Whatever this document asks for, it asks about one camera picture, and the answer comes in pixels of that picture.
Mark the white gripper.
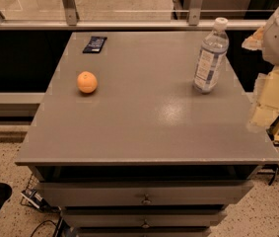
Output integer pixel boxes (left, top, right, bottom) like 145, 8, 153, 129
242, 27, 279, 131

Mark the metal window railing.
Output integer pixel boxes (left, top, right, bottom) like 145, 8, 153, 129
0, 0, 265, 31

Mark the grey drawer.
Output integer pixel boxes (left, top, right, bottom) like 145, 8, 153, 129
62, 210, 226, 228
36, 181, 253, 207

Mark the orange fruit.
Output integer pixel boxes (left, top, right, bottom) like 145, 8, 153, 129
77, 71, 98, 94

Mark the blue rxbar blueberry wrapper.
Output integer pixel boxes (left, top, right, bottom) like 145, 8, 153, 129
83, 37, 107, 53

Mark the wire basket on floor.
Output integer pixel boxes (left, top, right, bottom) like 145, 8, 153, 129
21, 175, 50, 211

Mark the black floor cable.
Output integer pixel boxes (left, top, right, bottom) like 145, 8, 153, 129
30, 214, 68, 237

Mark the clear plastic water bottle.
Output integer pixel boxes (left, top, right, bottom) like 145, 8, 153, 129
193, 17, 229, 94

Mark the top grey drawer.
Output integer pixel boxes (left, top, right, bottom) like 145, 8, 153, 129
36, 181, 253, 207

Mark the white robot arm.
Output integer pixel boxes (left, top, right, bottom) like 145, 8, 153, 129
242, 7, 279, 131

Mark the grey drawer cabinet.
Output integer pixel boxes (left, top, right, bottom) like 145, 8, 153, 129
17, 32, 279, 237

